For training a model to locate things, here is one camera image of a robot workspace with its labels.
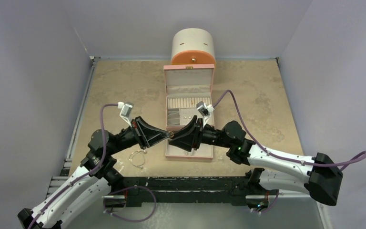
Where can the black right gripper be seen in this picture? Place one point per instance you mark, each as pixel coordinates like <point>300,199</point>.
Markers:
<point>197,134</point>

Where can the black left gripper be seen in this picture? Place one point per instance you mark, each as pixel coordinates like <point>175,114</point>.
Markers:
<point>147,135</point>

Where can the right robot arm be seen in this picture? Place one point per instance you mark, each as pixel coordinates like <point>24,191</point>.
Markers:
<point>314,175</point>

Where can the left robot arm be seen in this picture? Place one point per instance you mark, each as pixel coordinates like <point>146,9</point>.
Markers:
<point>94,177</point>

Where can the pink jewelry box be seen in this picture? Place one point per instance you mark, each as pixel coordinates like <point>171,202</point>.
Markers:
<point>186,85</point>

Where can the pink box pull-out drawer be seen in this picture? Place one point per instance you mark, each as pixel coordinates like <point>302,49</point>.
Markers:
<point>204,152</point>

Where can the silver pearl bangle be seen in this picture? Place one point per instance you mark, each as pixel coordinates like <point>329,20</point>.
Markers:
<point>137,158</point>

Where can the round beige orange box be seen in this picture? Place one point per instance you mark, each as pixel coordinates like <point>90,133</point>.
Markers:
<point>192,46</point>

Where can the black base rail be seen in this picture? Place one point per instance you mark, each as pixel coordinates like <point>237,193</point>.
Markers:
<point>237,191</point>

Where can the aluminium frame rail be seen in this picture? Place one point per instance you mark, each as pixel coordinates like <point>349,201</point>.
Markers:
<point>72,142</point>

